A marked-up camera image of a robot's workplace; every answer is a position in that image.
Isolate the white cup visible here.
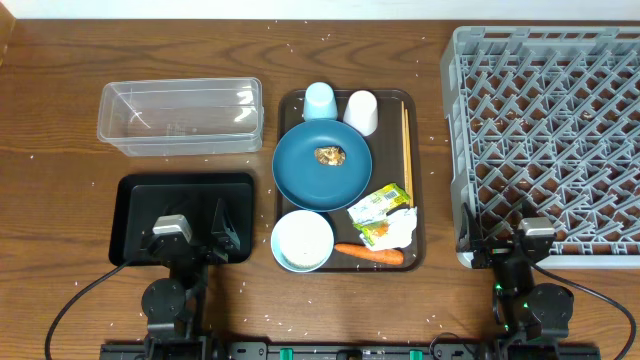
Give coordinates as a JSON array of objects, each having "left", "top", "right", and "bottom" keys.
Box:
[{"left": 343, "top": 90, "right": 378, "bottom": 136}]

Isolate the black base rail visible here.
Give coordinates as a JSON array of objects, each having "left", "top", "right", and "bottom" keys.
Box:
[{"left": 98, "top": 340, "right": 602, "bottom": 360}]

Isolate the brown mushroom food scrap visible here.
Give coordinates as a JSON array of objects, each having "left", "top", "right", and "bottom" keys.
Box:
[{"left": 314, "top": 146, "right": 346, "bottom": 166}]

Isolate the light blue cup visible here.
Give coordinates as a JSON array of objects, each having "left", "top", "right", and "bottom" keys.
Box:
[{"left": 303, "top": 82, "right": 338, "bottom": 121}]

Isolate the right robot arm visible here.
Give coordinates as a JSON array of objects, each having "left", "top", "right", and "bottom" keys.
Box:
[{"left": 460, "top": 204, "right": 574, "bottom": 359}]

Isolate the clear plastic container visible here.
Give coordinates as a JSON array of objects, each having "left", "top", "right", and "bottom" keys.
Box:
[{"left": 97, "top": 77, "right": 264, "bottom": 157}]

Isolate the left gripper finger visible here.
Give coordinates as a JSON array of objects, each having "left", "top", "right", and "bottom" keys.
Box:
[
  {"left": 211, "top": 199, "right": 241, "bottom": 250},
  {"left": 162, "top": 197, "right": 188, "bottom": 217}
]

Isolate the orange carrot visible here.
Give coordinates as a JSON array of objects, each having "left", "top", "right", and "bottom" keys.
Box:
[{"left": 334, "top": 244, "right": 404, "bottom": 265}]

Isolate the wooden chopstick right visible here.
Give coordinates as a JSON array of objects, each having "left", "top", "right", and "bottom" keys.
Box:
[{"left": 404, "top": 108, "right": 414, "bottom": 208}]

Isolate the black plastic tray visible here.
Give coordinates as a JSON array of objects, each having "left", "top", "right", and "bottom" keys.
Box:
[{"left": 109, "top": 173, "right": 254, "bottom": 266}]

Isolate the crumpled white wrapper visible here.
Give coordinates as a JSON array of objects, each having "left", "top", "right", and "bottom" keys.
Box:
[{"left": 354, "top": 207, "right": 417, "bottom": 251}]

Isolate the dark brown serving tray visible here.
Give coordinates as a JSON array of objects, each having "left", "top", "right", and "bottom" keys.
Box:
[{"left": 275, "top": 89, "right": 426, "bottom": 273}]

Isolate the grey dishwasher rack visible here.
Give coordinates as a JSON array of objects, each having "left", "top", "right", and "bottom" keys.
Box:
[{"left": 440, "top": 26, "right": 639, "bottom": 269}]

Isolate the wooden chopstick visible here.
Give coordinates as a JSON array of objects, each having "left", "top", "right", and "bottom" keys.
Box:
[
  {"left": 404, "top": 108, "right": 414, "bottom": 208},
  {"left": 401, "top": 101, "right": 412, "bottom": 196}
]

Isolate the light blue bowl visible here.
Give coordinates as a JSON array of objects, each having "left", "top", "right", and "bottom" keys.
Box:
[{"left": 270, "top": 209, "right": 336, "bottom": 274}]

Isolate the dark blue plate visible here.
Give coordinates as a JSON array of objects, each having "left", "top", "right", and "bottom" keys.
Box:
[{"left": 272, "top": 120, "right": 373, "bottom": 212}]

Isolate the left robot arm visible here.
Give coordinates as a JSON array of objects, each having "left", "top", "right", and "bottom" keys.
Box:
[{"left": 141, "top": 199, "right": 240, "bottom": 359}]

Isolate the wooden chopstick left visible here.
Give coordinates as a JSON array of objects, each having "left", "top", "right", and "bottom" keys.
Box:
[{"left": 401, "top": 101, "right": 412, "bottom": 196}]

